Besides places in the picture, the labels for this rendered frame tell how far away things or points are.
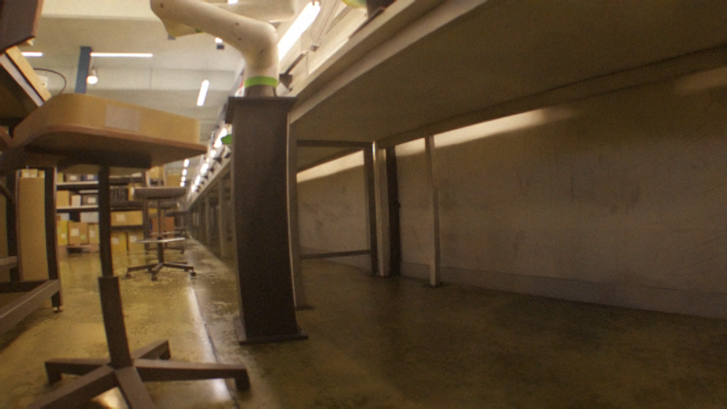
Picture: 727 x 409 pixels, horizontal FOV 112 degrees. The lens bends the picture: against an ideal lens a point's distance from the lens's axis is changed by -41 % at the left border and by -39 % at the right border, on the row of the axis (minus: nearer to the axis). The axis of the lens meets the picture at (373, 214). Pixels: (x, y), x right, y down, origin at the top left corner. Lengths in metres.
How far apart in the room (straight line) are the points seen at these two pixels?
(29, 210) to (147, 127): 1.47
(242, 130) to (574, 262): 1.38
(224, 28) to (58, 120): 0.73
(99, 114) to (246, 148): 0.66
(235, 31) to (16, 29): 0.71
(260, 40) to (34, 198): 1.44
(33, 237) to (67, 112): 1.49
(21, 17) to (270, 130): 0.84
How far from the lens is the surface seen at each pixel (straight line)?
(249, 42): 1.20
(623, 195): 1.51
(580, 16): 1.01
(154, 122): 0.74
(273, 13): 1.46
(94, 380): 0.86
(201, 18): 1.30
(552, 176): 1.67
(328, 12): 1.56
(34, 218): 2.11
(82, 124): 0.66
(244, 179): 1.20
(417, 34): 0.92
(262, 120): 1.25
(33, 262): 2.12
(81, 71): 7.58
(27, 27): 0.71
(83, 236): 6.06
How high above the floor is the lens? 0.40
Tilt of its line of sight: level
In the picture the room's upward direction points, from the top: 2 degrees counter-clockwise
